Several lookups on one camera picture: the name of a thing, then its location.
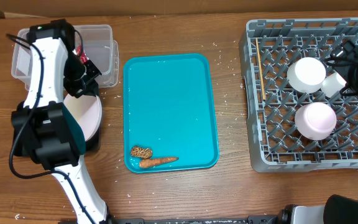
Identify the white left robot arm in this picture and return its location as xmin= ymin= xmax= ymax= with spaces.
xmin=7 ymin=19 xmax=115 ymax=223

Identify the pink white bowl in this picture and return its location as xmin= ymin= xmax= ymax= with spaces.
xmin=295 ymin=102 xmax=337 ymax=140

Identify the orange carrot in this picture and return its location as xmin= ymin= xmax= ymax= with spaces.
xmin=139 ymin=157 xmax=178 ymax=169

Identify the white cup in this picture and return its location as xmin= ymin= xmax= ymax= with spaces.
xmin=321 ymin=72 xmax=347 ymax=98

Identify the white plate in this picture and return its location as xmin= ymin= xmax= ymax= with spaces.
xmin=64 ymin=95 xmax=103 ymax=141

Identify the clear plastic bin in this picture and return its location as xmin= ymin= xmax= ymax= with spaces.
xmin=11 ymin=24 xmax=119 ymax=89

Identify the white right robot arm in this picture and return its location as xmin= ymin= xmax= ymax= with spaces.
xmin=272 ymin=41 xmax=358 ymax=224

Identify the black bin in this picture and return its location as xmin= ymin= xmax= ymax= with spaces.
xmin=11 ymin=96 xmax=100 ymax=163

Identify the red silver snack wrapper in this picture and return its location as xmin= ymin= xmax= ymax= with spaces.
xmin=76 ymin=45 xmax=88 ymax=63

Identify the teal plastic tray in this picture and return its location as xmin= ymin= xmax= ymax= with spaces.
xmin=122 ymin=53 xmax=219 ymax=174

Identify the wooden chopstick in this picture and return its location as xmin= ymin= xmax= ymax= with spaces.
xmin=255 ymin=37 xmax=265 ymax=101

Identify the grey dishwasher rack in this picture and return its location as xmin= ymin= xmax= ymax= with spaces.
xmin=239 ymin=17 xmax=358 ymax=172

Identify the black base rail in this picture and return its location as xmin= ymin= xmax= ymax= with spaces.
xmin=116 ymin=215 xmax=277 ymax=224

